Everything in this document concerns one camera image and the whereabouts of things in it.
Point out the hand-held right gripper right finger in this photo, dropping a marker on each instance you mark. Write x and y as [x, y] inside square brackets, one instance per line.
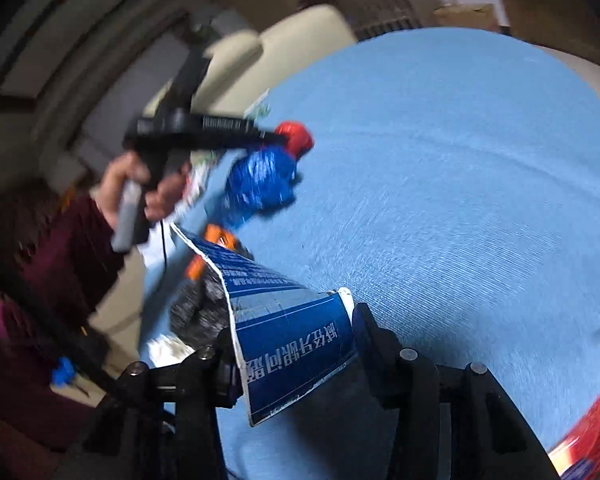
[364, 327]

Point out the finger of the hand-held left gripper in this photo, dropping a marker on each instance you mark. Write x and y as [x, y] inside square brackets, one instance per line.
[240, 132]

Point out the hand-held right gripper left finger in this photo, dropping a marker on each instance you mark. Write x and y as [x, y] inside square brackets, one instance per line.
[224, 375]

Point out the blue plastic bag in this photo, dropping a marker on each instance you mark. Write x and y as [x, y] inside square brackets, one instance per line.
[260, 185]

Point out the red plastic bag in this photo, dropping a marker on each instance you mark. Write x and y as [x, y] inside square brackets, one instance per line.
[296, 138]

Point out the blue and white toothpaste box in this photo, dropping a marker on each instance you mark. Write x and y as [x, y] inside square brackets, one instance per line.
[290, 340]

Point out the red mesh basket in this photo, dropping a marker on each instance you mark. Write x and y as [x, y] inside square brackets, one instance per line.
[595, 427]

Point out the person's left forearm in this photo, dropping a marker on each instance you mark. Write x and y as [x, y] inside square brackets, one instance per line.
[65, 250]

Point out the person's left hand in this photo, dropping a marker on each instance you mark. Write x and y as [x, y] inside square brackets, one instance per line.
[112, 190]

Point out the silver foil wrapper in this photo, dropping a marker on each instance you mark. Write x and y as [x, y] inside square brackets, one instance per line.
[167, 351]

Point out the black and grey wrapper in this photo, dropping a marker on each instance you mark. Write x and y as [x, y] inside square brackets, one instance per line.
[200, 305]

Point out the orange wrapper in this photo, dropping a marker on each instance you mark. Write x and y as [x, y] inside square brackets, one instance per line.
[215, 238]

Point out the cream sofa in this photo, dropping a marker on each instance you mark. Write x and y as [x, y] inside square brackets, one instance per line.
[300, 35]

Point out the small blue object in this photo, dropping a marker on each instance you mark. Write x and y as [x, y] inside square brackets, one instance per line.
[62, 372]

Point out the light blue cloth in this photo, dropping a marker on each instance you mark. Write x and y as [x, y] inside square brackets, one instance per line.
[455, 185]

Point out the wooden slatted crib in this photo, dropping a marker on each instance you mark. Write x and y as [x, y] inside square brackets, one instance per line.
[385, 5]

